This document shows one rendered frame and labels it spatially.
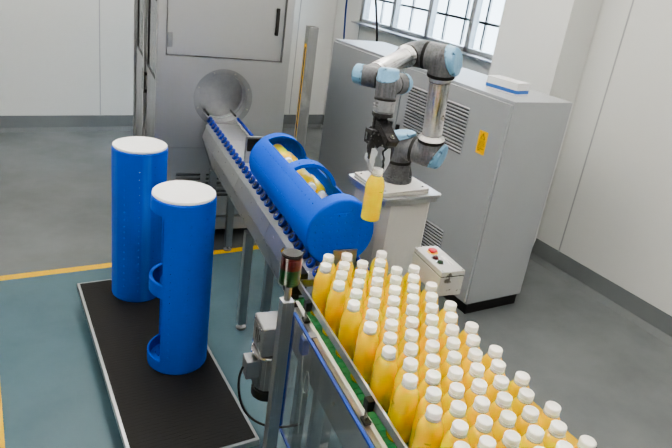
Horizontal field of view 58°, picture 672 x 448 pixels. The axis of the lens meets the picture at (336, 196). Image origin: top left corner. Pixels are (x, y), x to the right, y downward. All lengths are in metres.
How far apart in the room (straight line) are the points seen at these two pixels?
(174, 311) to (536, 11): 3.42
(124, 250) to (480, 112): 2.24
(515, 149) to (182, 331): 2.19
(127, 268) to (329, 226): 1.52
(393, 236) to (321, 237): 0.51
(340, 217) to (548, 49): 2.86
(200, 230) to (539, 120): 2.18
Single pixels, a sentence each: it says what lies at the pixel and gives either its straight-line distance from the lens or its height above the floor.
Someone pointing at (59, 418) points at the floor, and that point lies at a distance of 3.15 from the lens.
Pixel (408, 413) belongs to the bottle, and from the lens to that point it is 1.68.
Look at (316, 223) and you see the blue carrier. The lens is 2.29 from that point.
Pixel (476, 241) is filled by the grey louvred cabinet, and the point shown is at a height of 0.54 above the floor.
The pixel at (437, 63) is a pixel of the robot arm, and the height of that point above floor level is 1.74.
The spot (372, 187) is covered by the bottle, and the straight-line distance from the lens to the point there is 2.13.
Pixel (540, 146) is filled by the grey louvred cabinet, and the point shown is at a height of 1.17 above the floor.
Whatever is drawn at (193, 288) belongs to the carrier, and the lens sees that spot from 2.83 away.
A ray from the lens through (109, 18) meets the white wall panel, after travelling 7.01.
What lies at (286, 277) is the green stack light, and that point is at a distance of 1.79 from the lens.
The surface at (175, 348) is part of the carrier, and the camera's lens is 2.99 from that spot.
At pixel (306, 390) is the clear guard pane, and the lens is 2.05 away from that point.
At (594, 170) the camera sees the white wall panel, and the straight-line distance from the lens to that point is 4.91.
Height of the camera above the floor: 2.07
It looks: 21 degrees down
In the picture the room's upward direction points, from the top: 8 degrees clockwise
